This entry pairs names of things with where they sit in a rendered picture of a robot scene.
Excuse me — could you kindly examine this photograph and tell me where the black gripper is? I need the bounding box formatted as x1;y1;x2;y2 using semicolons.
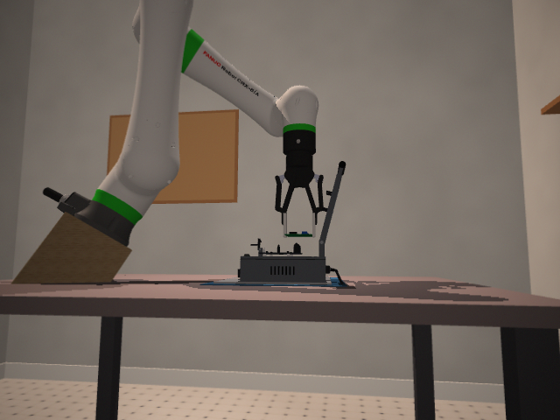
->
275;152;324;237

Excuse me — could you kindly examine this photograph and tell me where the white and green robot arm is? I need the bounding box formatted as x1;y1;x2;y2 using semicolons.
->
43;0;319;247

